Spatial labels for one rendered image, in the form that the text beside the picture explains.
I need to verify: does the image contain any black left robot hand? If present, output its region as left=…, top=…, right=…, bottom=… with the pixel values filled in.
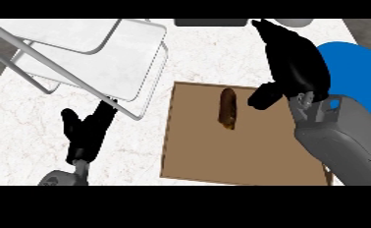
left=59, top=98, right=120, bottom=165

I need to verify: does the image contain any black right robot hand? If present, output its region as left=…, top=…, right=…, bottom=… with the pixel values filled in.
left=246, top=19, right=333, bottom=111

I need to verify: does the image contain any blue plate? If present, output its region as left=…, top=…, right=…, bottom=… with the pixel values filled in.
left=316, top=40, right=371, bottom=115

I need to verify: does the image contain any brown sweet potato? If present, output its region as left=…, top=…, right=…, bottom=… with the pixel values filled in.
left=217, top=87, right=237, bottom=131

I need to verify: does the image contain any brown wooden tray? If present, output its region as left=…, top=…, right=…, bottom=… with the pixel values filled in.
left=158, top=81, right=335, bottom=187

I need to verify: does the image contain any grey round object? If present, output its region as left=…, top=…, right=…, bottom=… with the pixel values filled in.
left=273, top=19, right=317, bottom=29

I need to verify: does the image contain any dark grey flat appliance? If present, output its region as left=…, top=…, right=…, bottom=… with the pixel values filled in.
left=173, top=19, right=249, bottom=28

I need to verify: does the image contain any white tiered wire rack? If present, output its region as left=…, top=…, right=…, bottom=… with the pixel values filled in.
left=0, top=19, right=170, bottom=122

